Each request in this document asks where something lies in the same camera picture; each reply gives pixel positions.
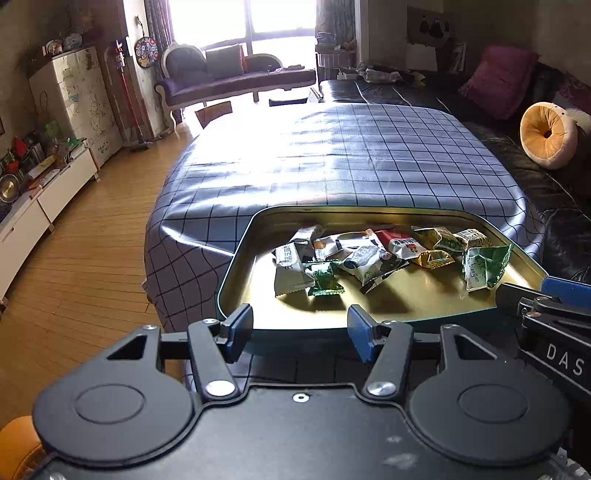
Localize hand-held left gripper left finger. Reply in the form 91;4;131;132
106;304;254;401

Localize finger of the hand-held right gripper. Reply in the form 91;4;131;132
540;275;591;305
495;282;548;319

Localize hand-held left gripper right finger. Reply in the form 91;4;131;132
347;305;502;401

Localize green and white snack packet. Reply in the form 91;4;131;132
464;244;514;291

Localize small dark green packet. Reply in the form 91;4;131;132
307;261;345;296

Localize teal and gold metal tin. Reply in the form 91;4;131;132
216;205;548;356

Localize white and navy snack packet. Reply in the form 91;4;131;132
339;246;410;295

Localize yellow-green snack packet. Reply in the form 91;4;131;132
412;226;455;251
452;228;491;253

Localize long grey snack packet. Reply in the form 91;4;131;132
274;242;315;299

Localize silver packet with orange ends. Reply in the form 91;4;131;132
314;233;366;260

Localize small gold candy packet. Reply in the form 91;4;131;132
411;249;455;268

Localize red and white snack packet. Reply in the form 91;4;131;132
374;229;428;259

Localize plain silver snack packet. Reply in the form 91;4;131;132
291;224;325;245

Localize orange and white donut cushion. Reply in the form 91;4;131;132
520;102;579;170

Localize blue checkered tablecloth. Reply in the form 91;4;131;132
144;102;546;393

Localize grey fluffy cushion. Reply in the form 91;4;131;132
561;106;591;139

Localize magenta pillow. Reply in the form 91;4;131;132
458;45;540;121

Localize low white console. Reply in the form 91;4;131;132
0;148;100;301

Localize black leather sofa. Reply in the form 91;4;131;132
318;62;591;287

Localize purple chaise lounge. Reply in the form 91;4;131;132
154;42;317;130

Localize orange object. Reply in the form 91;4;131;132
0;415;47;480

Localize red stick vacuum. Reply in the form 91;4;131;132
106;41;153;153

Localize crumpled plastic bags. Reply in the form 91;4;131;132
358;65;426;86

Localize white paper bag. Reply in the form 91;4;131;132
406;44;439;72

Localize white cabinet with drawings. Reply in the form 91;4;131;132
28;46;124;168

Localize cluttered shelf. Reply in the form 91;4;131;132
315;30;358;79

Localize round colourful dartboard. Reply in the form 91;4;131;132
133;38;160;65

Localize window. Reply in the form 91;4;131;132
168;0;319;51

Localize patterned curtain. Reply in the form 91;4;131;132
144;0;174;70

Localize dark wall poster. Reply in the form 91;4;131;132
406;7;455;47

